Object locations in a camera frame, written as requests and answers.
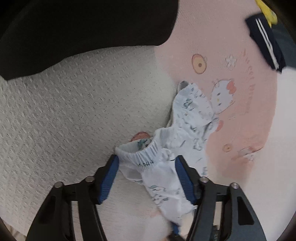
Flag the pink white Hello Kitty blanket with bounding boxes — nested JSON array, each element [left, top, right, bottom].
[[0, 0, 296, 241]]

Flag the dark green curtain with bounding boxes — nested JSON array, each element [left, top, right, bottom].
[[272, 20, 296, 68]]

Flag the black garment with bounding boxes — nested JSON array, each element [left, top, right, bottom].
[[1, 1, 179, 80]]

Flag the light blue cartoon print shorts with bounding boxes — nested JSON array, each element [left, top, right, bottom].
[[115, 81, 219, 226]]

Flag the yellow chick plush toy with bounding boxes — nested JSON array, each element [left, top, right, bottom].
[[255, 0, 278, 27]]

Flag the navy garment with white stripes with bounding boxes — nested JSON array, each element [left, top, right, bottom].
[[245, 13, 286, 72]]

